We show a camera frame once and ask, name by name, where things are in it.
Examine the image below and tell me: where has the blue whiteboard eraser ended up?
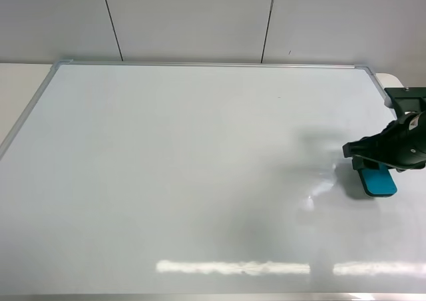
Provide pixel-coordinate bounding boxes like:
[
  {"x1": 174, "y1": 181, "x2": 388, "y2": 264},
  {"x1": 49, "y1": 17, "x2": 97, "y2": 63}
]
[{"x1": 357, "y1": 165, "x2": 397, "y2": 198}]

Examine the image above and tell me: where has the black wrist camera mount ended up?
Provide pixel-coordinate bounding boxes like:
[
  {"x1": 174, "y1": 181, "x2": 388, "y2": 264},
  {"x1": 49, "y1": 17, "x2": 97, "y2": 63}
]
[{"x1": 384, "y1": 87, "x2": 426, "y2": 119}]

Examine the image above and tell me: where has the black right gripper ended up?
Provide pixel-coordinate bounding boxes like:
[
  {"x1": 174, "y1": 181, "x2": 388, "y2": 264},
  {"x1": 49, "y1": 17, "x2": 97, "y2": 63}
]
[{"x1": 343, "y1": 112, "x2": 425, "y2": 171}]

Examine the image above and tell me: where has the white whiteboard with aluminium frame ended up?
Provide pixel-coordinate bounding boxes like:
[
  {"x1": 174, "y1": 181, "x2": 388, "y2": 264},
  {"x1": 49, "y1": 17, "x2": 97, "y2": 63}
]
[{"x1": 1, "y1": 61, "x2": 425, "y2": 300}]

